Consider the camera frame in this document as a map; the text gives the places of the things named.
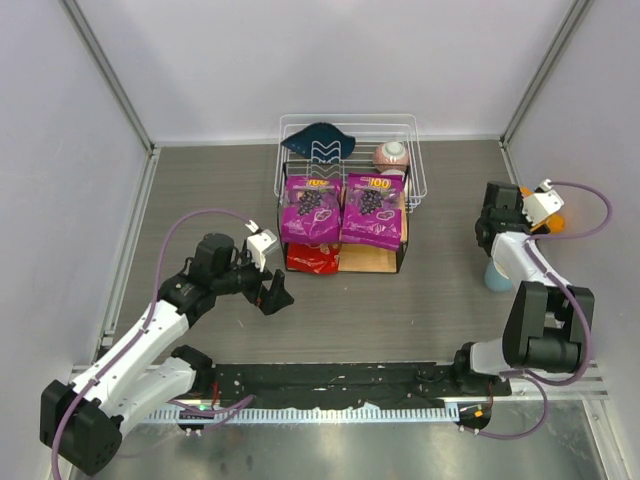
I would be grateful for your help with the light blue mug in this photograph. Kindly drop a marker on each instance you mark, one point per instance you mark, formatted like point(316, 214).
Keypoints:
point(495, 280)

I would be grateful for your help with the red fruit candy bag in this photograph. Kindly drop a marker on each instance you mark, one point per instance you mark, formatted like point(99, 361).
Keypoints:
point(321, 259)

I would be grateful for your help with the pink patterned bowl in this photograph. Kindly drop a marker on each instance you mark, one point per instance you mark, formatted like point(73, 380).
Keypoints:
point(391, 155)

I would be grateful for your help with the white wire dish rack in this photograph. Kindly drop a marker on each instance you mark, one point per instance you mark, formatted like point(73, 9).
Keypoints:
point(369, 131)

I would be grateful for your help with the black wooden two-tier shelf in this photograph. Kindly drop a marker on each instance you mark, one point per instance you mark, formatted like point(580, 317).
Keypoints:
point(356, 258)

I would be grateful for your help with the orange candy bag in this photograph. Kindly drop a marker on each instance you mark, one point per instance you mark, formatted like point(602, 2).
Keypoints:
point(555, 224)

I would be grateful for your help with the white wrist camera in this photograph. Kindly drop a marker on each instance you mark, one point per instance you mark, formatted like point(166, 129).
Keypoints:
point(542, 202)
point(260, 243)

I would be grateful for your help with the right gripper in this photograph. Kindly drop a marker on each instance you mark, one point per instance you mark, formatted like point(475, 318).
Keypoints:
point(498, 215)

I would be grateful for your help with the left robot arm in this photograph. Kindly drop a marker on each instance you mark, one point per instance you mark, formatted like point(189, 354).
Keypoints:
point(85, 421)

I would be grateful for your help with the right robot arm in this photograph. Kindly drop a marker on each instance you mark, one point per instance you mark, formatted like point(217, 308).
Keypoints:
point(548, 331)

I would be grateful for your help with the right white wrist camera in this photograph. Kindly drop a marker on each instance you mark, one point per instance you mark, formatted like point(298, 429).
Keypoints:
point(542, 202)

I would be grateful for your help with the purple blackcurrant candy bag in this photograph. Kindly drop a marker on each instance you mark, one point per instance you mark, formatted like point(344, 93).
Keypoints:
point(311, 211)

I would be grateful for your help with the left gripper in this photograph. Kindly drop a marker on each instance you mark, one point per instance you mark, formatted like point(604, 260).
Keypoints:
point(261, 288)

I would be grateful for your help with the white slotted cable duct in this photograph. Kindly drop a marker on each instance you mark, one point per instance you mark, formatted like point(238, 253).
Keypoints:
point(365, 414)

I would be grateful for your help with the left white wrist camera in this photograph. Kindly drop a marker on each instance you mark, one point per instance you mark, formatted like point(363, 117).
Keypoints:
point(260, 243)

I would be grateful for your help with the dark blue leaf plate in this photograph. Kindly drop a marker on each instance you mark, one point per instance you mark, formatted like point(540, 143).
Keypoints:
point(321, 143)

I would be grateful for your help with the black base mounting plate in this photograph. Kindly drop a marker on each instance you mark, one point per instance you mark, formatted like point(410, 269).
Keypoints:
point(338, 386)

